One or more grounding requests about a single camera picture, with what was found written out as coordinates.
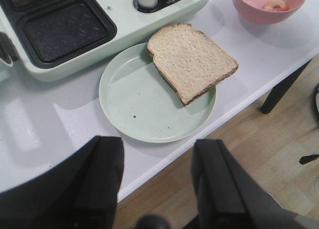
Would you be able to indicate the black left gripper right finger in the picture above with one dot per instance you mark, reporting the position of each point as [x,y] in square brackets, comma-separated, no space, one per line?
[228,198]

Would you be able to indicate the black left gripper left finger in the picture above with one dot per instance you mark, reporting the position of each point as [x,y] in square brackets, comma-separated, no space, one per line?
[79,193]

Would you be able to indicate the bread slice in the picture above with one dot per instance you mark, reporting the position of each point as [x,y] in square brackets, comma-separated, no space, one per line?
[189,60]

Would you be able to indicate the pink bowl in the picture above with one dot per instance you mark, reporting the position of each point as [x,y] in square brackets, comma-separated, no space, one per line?
[267,11]

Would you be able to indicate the orange shrimp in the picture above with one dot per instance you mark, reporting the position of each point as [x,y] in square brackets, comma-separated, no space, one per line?
[276,5]

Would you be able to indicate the breakfast maker hinged lid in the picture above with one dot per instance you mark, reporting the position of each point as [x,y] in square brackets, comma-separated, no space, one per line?
[8,54]

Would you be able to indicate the mint green breakfast maker base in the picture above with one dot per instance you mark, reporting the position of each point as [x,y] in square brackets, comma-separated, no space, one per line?
[56,38]

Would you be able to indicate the mint green round plate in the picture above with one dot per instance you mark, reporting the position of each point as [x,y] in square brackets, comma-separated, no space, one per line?
[141,105]

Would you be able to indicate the black table leg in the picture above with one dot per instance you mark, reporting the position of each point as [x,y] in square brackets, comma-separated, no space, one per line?
[280,90]

